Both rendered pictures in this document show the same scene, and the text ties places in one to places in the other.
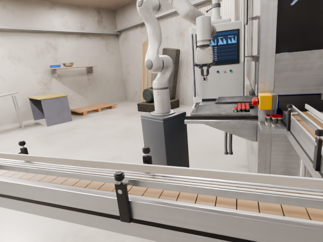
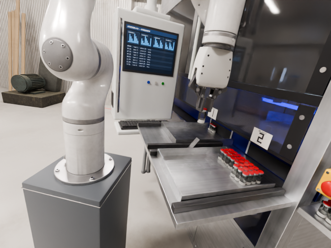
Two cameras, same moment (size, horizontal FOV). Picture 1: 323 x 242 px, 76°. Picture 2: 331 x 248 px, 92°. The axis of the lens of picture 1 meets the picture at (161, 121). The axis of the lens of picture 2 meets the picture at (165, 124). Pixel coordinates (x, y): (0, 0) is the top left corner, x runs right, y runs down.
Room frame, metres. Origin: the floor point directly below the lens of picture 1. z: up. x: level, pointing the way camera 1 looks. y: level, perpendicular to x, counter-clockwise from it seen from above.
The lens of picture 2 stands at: (1.01, 0.10, 1.23)
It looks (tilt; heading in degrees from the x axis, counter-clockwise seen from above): 19 degrees down; 319
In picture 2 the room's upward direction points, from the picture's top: 8 degrees clockwise
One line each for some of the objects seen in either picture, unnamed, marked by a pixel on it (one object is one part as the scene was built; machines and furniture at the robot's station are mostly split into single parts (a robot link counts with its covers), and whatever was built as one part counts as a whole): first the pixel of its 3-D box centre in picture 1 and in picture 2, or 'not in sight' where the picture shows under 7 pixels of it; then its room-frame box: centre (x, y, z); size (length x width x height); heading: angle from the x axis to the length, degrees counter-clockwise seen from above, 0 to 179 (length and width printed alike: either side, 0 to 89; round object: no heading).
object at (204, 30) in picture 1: (204, 29); (225, 6); (1.31, -0.30, 1.39); 0.09 x 0.08 x 0.13; 139
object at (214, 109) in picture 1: (220, 110); (209, 168); (1.29, -0.38, 0.90); 0.34 x 0.26 x 0.04; 69
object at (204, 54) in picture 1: (204, 54); (213, 66); (1.30, -0.30, 1.25); 0.10 x 0.07 x 0.11; 69
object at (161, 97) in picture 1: (162, 101); (85, 143); (1.54, -0.02, 0.95); 0.19 x 0.19 x 0.18
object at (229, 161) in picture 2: (239, 109); (233, 165); (1.25, -0.49, 0.90); 0.18 x 0.02 x 0.05; 159
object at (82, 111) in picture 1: (93, 108); not in sight; (6.98, 2.28, 0.06); 1.39 x 1.00 x 0.13; 132
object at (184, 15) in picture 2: (250, 27); (180, 37); (2.21, -0.97, 1.50); 0.49 x 0.01 x 0.59; 159
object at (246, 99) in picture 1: (239, 100); (194, 132); (1.57, -0.61, 0.90); 0.34 x 0.26 x 0.04; 69
